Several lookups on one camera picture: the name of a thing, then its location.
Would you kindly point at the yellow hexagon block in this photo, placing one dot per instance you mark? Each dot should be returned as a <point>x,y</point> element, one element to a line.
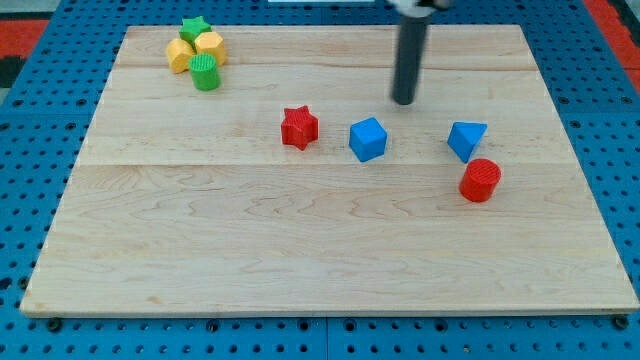
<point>211,43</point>
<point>178,53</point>

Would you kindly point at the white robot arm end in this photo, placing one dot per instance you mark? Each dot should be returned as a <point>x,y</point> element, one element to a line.
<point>420,8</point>

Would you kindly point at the yellow hexagon block right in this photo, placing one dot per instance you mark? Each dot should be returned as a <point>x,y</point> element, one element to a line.
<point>211,43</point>

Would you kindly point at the green star block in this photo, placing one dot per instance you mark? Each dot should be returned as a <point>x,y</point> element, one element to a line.
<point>192,27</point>

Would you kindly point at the blue triangle block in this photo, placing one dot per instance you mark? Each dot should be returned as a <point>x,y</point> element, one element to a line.
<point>465,137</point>

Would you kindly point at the yellow hexagon block left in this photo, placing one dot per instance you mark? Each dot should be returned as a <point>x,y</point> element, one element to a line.
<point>178,53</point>

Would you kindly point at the wooden board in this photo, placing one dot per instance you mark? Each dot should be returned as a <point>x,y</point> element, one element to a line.
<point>185,203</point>

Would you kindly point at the blue cube block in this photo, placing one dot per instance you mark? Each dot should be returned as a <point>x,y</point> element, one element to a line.
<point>367,139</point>

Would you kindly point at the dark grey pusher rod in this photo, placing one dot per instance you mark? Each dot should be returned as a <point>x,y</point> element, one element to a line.
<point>408,57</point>

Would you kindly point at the green cylinder block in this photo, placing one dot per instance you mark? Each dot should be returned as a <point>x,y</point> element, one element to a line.
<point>204,72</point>

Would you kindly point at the red star block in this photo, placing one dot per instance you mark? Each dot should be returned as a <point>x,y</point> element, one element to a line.
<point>299,127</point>

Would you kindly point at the red cylinder block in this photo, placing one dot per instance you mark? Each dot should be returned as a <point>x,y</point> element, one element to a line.
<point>480,180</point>

